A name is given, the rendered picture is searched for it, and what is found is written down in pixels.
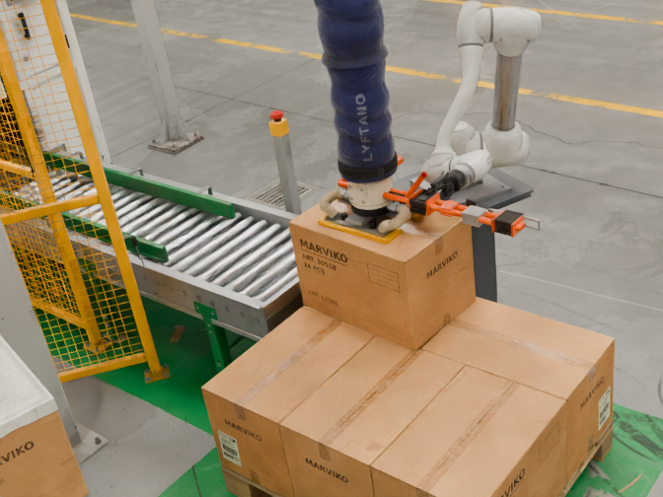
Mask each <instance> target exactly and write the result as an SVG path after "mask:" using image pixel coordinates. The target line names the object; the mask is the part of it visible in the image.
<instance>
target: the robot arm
mask: <svg viewBox="0 0 663 497"><path fill-rule="evenodd" d="M541 30H542V28H541V17H540V14H539V13H537V12H536V11H534V10H531V9H528V8H524V7H498V8H484V7H483V5H482V4H481V3H480V2H478V1H469V2H466V3H464V4H463V6H462V9H461V11H460V14H459V18H458V22H457V44H458V51H459V56H460V60H461V66H462V72H463V78H462V84H461V87H460V89H459V92H458V94H457V96H456V98H455V99H454V101H453V103H452V105H451V107H450V109H449V111H448V113H447V115H446V117H445V119H444V121H443V123H442V125H441V127H440V130H439V133H438V136H437V141H436V147H435V150H434V152H433V153H432V154H431V156H430V159H429V160H428V161H427V162H425V164H424V165H423V166H422V168H421V172H427V177H426V178H425V181H427V182H428V183H430V186H431V187H428V191H426V193H425V194H424V195H423V196H421V197H420V198H419V199H418V200H419V201H422V202H425V201H427V200H428V199H429V198H431V197H432V196H433V195H435V194H436V191H439V190H441V189H442V190H441V191H440V192H439V193H440V200H444V201H447V200H450V197H451V196H452V195H453V193H455V192H457V191H459V190H462V189H465V188H468V187H471V186H474V185H477V184H482V183H483V179H482V177H483V176H484V175H485V174H486V173H487V172H488V171H489V169H490V168H502V167H511V166H515V165H519V164H521V163H523V162H525V161H526V160H527V159H528V158H529V157H530V153H531V139H530V137H529V135H528V134H527V133H526V132H524V131H521V126H520V125H519V123H518V122H517V121H516V112H517V103H518V92H519V84H520V75H521V65H522V55H523V52H524V51H525V50H526V48H527V46H528V44H529V42H531V41H534V40H536V39H537V38H538V37H539V35H540V34H541ZM489 42H493V43H494V47H495V49H496V51H497V56H496V69H495V82H494V95H493V109H492V120H491V121H490V122H489V123H488V124H487V125H486V128H485V130H484V132H477V131H475V129H474V128H473V127H472V126H471V125H470V124H468V123H466V122H463V121H460V119H461V117H462V115H463V114H464V112H465V110H466V108H467V106H468V105H469V103H470V101H471V99H472V97H473V95H474V93H475V91H476V88H477V85H478V82H479V72H480V65H481V58H482V53H483V44H484V43H489ZM445 197H446V198H445Z"/></svg>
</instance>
